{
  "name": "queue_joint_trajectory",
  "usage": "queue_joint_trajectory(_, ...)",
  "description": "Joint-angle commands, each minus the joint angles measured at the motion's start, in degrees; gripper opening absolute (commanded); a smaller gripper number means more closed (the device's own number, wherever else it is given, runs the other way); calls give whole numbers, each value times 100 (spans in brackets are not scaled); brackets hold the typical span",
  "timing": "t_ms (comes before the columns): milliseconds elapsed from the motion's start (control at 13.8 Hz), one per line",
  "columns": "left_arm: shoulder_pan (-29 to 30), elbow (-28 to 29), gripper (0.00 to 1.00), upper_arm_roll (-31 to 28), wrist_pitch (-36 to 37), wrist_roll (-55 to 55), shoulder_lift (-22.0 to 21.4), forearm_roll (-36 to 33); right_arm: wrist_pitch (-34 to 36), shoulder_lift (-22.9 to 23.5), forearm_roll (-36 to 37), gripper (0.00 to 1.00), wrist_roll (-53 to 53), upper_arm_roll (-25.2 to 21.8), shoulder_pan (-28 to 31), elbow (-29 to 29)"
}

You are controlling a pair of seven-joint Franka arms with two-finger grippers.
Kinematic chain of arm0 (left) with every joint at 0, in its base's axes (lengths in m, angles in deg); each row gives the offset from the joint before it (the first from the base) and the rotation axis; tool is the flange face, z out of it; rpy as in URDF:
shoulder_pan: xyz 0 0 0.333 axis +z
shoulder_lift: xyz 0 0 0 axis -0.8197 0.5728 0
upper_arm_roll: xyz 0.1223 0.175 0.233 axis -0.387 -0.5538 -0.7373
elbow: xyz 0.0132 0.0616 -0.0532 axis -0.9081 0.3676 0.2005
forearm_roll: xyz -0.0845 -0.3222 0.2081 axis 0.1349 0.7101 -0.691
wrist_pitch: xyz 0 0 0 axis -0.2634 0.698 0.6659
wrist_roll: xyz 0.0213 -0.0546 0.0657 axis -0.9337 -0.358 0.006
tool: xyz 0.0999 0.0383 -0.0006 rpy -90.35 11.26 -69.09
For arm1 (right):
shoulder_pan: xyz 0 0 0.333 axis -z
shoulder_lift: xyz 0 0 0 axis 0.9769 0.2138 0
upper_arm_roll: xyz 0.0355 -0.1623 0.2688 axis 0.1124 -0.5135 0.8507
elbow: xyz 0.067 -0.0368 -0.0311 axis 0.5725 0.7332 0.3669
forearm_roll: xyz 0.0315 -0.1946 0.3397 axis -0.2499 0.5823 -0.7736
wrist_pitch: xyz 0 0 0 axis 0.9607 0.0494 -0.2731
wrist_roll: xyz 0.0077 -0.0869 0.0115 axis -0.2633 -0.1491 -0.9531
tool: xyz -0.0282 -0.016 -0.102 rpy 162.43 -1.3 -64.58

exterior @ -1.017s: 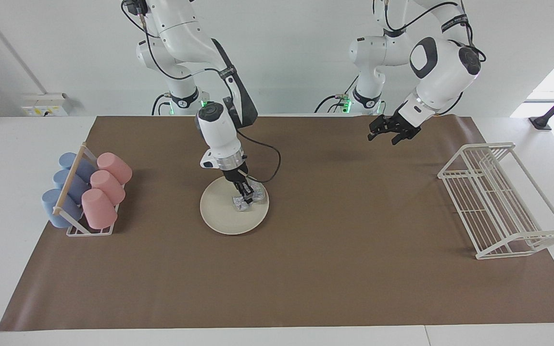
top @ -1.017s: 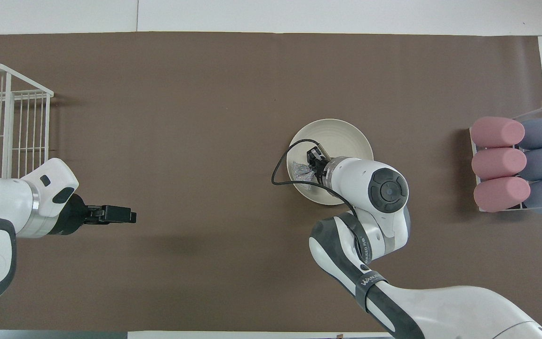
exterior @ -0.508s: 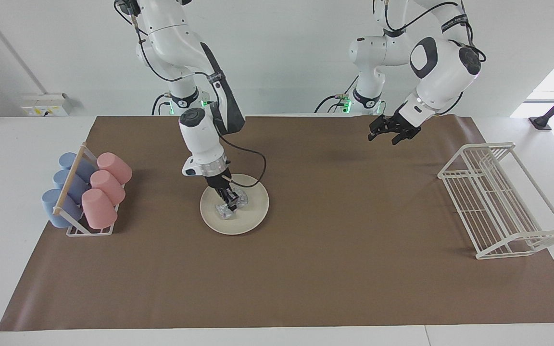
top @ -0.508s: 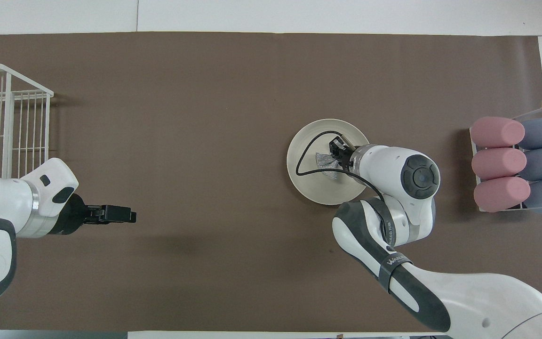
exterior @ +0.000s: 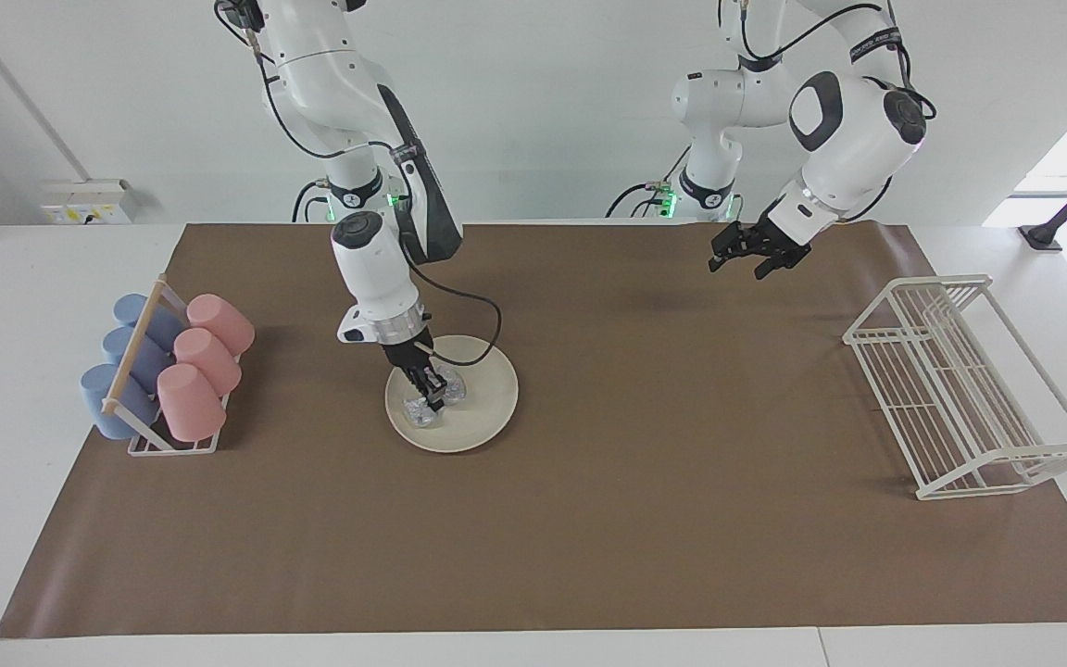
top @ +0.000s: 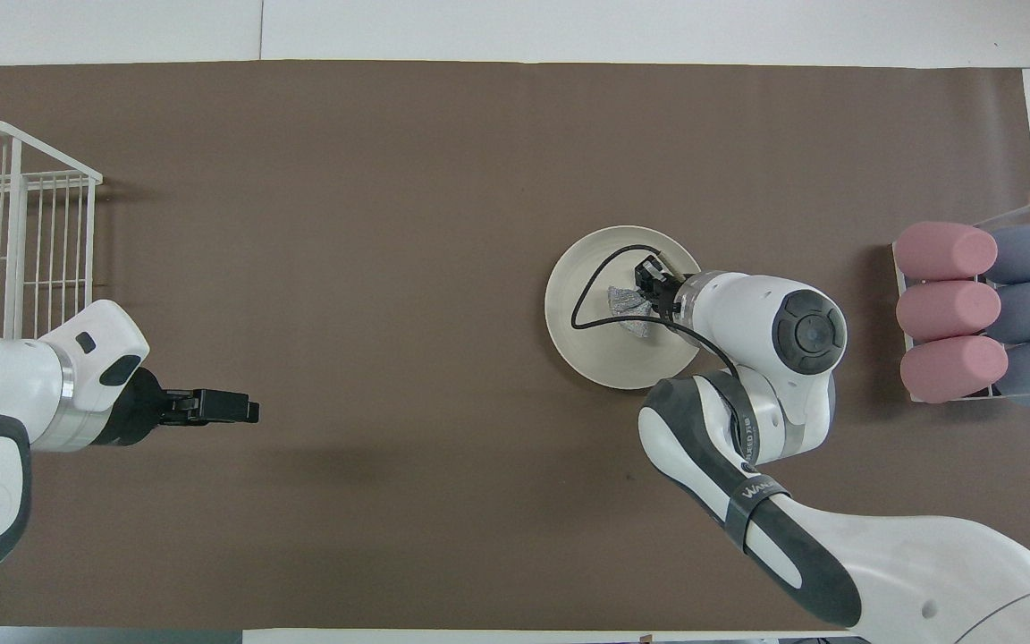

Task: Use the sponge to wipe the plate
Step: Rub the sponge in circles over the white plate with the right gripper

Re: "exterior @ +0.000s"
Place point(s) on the white wall socket box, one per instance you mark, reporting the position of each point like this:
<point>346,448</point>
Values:
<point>80,199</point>

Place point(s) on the brown table mat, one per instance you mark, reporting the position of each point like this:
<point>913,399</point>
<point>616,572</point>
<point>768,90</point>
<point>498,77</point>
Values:
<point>645,537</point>

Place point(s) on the pink plastic cup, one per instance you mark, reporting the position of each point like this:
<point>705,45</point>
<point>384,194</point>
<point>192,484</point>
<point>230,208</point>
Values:
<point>209,359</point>
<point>223,322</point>
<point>191,403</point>

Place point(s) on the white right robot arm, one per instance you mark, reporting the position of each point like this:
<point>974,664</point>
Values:
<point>376,269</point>

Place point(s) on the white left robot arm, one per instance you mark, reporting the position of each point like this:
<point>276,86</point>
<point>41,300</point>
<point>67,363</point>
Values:
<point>858,148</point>

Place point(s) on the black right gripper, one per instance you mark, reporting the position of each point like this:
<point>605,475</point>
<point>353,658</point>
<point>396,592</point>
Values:
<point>408,355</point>

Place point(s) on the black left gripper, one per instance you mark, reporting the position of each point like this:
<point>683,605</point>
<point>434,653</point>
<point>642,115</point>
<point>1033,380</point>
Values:
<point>765,241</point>

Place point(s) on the blue plastic cup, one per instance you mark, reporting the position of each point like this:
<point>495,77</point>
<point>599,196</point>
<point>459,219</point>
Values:
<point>149,357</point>
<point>103,398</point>
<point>163,322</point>

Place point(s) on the crinkled clear plastic bag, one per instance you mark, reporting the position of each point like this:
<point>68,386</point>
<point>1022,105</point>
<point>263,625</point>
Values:
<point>418,415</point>

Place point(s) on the cream round plate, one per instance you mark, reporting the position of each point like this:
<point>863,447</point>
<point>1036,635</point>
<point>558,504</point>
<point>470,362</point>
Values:
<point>487,408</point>

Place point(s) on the white cup holder rack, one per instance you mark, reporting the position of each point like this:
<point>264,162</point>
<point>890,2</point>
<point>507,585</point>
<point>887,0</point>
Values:
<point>135,347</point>

